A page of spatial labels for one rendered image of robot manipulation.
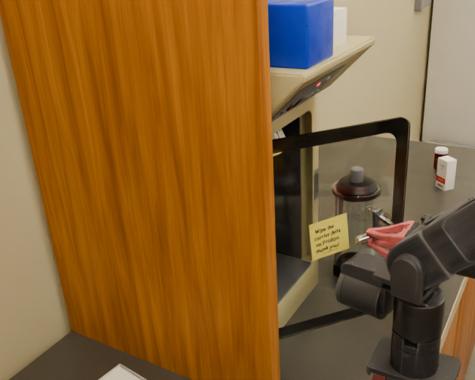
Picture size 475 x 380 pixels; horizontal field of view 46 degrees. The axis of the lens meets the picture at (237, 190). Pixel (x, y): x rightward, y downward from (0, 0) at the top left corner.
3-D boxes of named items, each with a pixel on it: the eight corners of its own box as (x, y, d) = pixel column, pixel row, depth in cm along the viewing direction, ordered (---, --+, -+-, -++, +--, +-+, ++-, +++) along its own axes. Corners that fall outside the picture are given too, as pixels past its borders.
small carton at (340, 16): (306, 46, 97) (306, 10, 94) (322, 41, 100) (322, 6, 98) (331, 48, 94) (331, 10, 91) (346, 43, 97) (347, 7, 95)
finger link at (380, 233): (373, 211, 99) (427, 222, 95) (372, 246, 102) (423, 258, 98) (360, 228, 94) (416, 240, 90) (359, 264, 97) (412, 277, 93)
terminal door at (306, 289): (256, 343, 105) (245, 143, 88) (394, 303, 114) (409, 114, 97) (258, 346, 104) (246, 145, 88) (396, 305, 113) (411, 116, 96)
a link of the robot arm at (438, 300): (433, 307, 61) (454, 283, 65) (376, 285, 65) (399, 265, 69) (428, 356, 64) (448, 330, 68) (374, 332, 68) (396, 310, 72)
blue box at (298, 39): (247, 65, 85) (244, 4, 81) (277, 53, 92) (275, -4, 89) (307, 70, 80) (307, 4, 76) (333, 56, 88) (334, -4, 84)
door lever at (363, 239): (344, 237, 102) (343, 225, 100) (389, 222, 104) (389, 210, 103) (360, 250, 97) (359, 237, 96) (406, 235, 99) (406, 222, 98)
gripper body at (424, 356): (381, 346, 75) (383, 301, 72) (460, 370, 70) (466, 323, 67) (365, 377, 70) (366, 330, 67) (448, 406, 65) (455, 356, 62)
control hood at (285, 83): (236, 134, 87) (231, 70, 83) (318, 84, 112) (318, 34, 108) (303, 143, 81) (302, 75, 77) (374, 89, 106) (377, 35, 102)
